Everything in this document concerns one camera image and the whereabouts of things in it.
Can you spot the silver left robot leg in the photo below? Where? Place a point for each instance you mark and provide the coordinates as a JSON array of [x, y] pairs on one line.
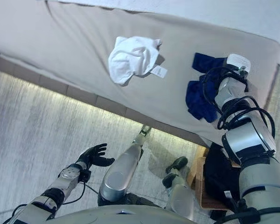
[[121, 172]]

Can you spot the white garment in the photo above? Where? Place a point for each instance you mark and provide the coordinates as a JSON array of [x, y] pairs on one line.
[[128, 60]]

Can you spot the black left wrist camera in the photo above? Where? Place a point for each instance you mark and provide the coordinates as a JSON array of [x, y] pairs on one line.
[[86, 176]]

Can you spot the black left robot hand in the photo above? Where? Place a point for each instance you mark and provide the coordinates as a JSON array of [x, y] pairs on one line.
[[94, 158]]

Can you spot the large grey striped rug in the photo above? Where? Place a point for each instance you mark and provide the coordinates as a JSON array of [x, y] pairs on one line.
[[37, 140]]

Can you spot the brown upholstered bed base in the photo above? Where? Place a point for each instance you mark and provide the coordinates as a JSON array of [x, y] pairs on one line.
[[84, 93]]

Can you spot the black garment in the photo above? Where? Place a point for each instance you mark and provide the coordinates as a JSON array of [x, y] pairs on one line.
[[217, 172]]

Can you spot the grey robot torso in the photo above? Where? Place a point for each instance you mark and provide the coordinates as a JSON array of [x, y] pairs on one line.
[[130, 215]]

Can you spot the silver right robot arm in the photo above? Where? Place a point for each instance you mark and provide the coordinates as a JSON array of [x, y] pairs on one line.
[[247, 137]]

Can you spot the wooden laundry basket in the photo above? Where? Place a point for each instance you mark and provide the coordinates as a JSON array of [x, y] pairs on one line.
[[196, 172]]

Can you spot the silver robot leg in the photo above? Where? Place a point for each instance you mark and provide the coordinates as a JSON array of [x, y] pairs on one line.
[[121, 172], [179, 196]]

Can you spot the blue garment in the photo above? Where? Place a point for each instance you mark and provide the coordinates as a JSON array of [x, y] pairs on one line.
[[198, 100]]

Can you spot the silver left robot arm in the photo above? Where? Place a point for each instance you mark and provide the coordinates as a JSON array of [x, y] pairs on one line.
[[65, 179]]

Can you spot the silver right robot leg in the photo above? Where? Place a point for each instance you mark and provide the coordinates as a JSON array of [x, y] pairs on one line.
[[179, 196]]

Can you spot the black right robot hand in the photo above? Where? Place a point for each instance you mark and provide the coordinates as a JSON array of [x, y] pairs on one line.
[[239, 63]]

